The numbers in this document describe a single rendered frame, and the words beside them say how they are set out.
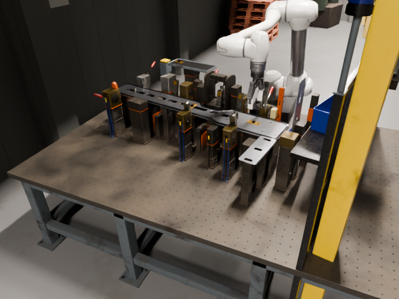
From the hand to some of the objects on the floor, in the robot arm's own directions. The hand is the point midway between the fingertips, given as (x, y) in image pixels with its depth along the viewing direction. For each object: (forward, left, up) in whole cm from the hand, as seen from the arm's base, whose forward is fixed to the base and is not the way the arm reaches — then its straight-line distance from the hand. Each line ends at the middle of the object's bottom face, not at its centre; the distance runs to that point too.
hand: (255, 102), depth 195 cm
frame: (+1, -23, -112) cm, 115 cm away
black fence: (-23, +50, -118) cm, 130 cm away
